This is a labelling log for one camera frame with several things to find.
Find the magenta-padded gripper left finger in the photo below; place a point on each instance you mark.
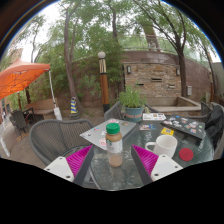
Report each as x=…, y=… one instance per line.
x=78, y=160

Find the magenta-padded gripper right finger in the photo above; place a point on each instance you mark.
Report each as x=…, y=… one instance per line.
x=146, y=159

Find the green-capped coffee drink bottle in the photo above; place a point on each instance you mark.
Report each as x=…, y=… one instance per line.
x=114, y=146

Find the white ceramic mug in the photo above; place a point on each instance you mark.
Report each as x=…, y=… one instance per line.
x=165, y=145

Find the small colourful sticker card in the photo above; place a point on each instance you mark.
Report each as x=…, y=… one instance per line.
x=147, y=127

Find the silver laptop with stickers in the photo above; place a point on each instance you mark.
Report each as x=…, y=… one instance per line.
x=96, y=133

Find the yellow sticker card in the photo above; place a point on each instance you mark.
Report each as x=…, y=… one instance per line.
x=167, y=131

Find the flat round red coaster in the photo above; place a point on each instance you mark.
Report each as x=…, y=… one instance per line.
x=186, y=154

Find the white sticker sheet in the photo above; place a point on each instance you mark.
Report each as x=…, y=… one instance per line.
x=154, y=116

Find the black laptop with stickers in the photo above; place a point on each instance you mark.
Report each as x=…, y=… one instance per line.
x=185, y=126

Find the blue yellow striped cone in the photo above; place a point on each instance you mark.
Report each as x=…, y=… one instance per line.
x=73, y=106

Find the green plant in blue pot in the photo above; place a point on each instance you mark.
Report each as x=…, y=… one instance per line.
x=133, y=106

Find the wooden bench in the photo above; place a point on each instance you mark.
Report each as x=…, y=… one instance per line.
x=41, y=107

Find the black jacket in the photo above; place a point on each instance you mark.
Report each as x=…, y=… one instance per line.
x=215, y=125

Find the tall dark-trunked tree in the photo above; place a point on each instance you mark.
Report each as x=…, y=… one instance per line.
x=182, y=73

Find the slender leaning tree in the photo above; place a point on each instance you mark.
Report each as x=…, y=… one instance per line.
x=68, y=66

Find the orange canopy tent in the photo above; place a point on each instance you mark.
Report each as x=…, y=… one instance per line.
x=18, y=76

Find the wooden lamp post, white globe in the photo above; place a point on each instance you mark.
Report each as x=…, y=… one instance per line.
x=103, y=83

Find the grey wall utility box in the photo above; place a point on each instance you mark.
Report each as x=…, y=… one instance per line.
x=189, y=90

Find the black wall lantern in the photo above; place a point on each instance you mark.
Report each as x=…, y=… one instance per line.
x=128, y=69
x=178, y=72

